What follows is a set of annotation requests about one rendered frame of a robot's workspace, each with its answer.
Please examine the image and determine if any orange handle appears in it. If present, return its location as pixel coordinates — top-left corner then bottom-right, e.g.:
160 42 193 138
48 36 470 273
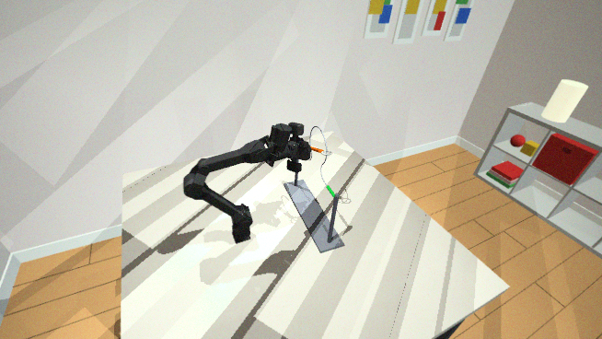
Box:
311 146 331 156

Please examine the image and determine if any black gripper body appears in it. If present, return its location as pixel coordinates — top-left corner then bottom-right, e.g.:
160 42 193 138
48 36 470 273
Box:
286 123 304 172

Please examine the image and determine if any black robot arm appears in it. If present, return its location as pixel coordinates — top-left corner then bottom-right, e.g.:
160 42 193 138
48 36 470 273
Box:
183 123 311 244

